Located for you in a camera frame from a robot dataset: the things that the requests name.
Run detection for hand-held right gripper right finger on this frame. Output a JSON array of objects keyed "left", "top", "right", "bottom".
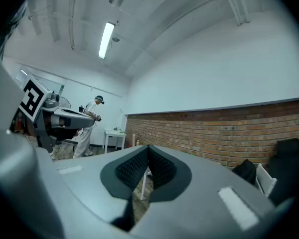
[{"left": 132, "top": 145, "right": 292, "bottom": 239}]

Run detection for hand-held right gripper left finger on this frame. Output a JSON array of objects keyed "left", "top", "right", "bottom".
[{"left": 52, "top": 145, "right": 150, "bottom": 239}]

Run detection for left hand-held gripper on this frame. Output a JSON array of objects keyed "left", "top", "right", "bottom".
[{"left": 18, "top": 74, "right": 96, "bottom": 154}]

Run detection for black standing fan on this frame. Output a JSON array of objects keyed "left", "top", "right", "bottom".
[{"left": 58, "top": 96, "right": 72, "bottom": 109}]

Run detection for black backpack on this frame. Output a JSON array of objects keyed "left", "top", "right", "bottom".
[{"left": 232, "top": 159, "right": 257, "bottom": 185}]

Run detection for white side table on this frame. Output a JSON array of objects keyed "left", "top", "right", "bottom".
[{"left": 104, "top": 129, "right": 127, "bottom": 154}]

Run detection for black office chair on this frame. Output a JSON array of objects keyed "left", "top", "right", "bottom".
[{"left": 268, "top": 138, "right": 299, "bottom": 206}]

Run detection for long ceiling lamp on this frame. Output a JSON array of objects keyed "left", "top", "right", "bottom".
[{"left": 98, "top": 21, "right": 116, "bottom": 59}]

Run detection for white ceiling pipes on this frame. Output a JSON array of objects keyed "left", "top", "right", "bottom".
[{"left": 220, "top": 0, "right": 251, "bottom": 26}]

